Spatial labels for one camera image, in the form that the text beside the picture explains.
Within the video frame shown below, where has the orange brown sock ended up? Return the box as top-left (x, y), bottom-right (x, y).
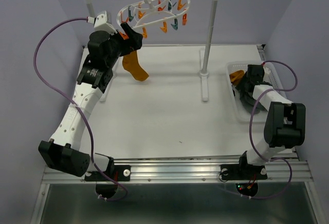
top-left (122, 51), bottom-right (149, 82)

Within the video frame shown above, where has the orange clothes peg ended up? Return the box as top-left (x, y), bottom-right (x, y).
top-left (119, 31), bottom-right (129, 40)
top-left (142, 27), bottom-right (148, 39)

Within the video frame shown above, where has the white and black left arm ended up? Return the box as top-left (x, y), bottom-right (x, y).
top-left (38, 22), bottom-right (143, 177)

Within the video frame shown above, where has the grey sock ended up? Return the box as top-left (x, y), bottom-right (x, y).
top-left (240, 91), bottom-right (266, 114)

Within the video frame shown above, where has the yellow clothes peg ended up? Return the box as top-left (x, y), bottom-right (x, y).
top-left (160, 22), bottom-right (168, 33)

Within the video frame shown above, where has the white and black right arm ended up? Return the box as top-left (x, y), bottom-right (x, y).
top-left (218, 63), bottom-right (306, 182)

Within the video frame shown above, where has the teal clothes peg right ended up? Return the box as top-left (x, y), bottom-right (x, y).
top-left (171, 18), bottom-right (178, 31)

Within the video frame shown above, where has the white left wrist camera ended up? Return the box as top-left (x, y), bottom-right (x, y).
top-left (87, 11), bottom-right (116, 35)

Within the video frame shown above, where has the orange clothes peg right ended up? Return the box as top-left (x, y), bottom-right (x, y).
top-left (142, 27), bottom-right (148, 39)

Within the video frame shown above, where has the white plastic basket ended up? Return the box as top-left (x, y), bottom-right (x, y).
top-left (225, 61), bottom-right (283, 123)

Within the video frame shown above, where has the aluminium mounting rail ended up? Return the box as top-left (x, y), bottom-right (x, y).
top-left (31, 154), bottom-right (327, 223)

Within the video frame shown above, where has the white clip hanger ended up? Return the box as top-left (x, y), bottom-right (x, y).
top-left (116, 0), bottom-right (191, 30)

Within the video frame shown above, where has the teal clothes peg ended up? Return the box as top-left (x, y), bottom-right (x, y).
top-left (171, 18), bottom-right (178, 31)
top-left (127, 6), bottom-right (134, 22)

